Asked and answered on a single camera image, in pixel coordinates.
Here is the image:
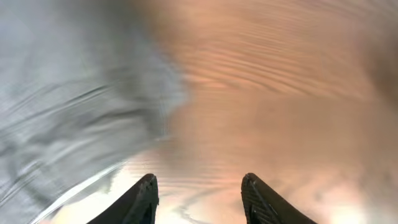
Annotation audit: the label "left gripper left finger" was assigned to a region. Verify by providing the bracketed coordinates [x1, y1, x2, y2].
[87, 174, 159, 224]

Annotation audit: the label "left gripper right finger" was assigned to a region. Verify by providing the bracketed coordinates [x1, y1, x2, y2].
[241, 173, 317, 224]

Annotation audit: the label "grey shorts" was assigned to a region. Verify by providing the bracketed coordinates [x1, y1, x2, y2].
[1, 0, 184, 224]

